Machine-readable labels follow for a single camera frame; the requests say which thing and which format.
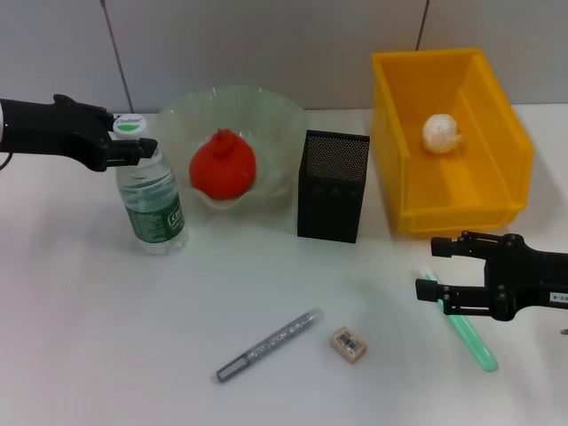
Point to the white garlic bulb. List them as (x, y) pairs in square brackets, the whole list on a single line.
[(439, 133)]

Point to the yellow plastic storage bin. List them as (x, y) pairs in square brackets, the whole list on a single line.
[(488, 133)]

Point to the silver grey marker pen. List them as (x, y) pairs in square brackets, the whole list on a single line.
[(270, 344)]

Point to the clear water bottle green label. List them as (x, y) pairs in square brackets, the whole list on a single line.
[(151, 208)]

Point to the orange fruit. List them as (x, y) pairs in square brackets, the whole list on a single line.
[(222, 168)]

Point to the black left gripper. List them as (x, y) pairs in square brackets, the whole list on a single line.
[(57, 128)]

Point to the beige eraser with barcode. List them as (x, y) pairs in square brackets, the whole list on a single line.
[(350, 345)]

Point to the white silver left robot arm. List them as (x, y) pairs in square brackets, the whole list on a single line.
[(2, 124)]

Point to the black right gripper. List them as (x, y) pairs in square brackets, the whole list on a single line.
[(528, 279)]

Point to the mint green pen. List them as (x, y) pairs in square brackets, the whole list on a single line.
[(475, 346)]

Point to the translucent glass fruit bowl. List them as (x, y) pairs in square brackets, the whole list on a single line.
[(266, 115)]

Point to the black mesh pen holder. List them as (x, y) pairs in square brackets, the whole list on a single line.
[(330, 208)]

